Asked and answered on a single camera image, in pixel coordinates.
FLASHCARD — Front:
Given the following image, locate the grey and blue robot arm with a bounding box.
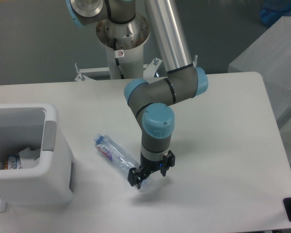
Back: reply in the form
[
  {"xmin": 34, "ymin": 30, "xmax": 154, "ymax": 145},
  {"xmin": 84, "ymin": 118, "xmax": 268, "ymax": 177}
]
[{"xmin": 66, "ymin": 0, "xmax": 208, "ymax": 187}]

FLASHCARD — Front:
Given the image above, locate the black pedestal cable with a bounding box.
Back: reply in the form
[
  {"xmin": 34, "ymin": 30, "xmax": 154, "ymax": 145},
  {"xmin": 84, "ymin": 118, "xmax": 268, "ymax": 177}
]
[{"xmin": 113, "ymin": 38, "xmax": 125, "ymax": 80}]

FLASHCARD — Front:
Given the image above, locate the white trash can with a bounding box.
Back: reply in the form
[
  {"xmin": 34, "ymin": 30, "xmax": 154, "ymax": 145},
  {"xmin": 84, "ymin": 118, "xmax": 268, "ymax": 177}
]
[{"xmin": 0, "ymin": 103, "xmax": 74, "ymax": 205}]

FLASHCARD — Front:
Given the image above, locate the white pedestal base frame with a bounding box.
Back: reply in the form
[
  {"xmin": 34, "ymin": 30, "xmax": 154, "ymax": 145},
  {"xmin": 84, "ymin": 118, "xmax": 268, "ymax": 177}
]
[{"xmin": 75, "ymin": 57, "xmax": 162, "ymax": 81}]

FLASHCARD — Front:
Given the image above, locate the clear plastic water bottle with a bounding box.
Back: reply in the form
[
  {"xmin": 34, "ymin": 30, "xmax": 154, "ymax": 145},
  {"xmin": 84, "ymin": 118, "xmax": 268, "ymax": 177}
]
[{"xmin": 93, "ymin": 133, "xmax": 140, "ymax": 180}]

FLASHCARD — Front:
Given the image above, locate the white wrapper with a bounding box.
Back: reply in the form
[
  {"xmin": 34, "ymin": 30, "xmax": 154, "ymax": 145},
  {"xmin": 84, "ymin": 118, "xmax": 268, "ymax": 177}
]
[{"xmin": 16, "ymin": 148, "xmax": 41, "ymax": 169}]

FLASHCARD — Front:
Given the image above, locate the blue object on floor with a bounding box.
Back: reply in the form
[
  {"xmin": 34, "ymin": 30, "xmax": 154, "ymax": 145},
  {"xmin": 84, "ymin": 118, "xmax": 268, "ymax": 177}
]
[{"xmin": 259, "ymin": 0, "xmax": 291, "ymax": 28}]

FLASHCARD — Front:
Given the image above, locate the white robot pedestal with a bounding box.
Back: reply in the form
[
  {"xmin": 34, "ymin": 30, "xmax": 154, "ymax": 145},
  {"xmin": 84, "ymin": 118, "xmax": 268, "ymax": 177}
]
[{"xmin": 96, "ymin": 13, "xmax": 150, "ymax": 79}]

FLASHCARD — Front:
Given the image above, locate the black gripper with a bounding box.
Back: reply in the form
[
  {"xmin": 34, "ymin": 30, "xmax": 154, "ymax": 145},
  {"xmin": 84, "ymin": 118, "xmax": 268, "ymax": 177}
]
[{"xmin": 128, "ymin": 150, "xmax": 176, "ymax": 189}]

